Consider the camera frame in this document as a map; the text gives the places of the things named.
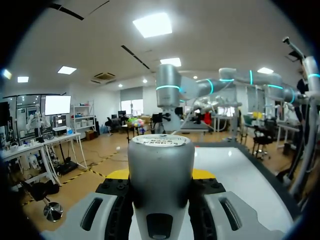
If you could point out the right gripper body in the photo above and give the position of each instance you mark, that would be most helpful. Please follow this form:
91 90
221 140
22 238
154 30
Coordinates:
172 120

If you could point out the grey hand-held probe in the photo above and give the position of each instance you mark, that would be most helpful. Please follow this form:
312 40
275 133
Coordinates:
160 175

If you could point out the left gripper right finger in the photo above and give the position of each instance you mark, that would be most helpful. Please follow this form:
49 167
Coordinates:
220 220

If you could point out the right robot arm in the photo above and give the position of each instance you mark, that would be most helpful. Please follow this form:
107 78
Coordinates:
167 82

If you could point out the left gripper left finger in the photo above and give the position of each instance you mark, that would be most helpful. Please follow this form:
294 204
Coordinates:
100 220

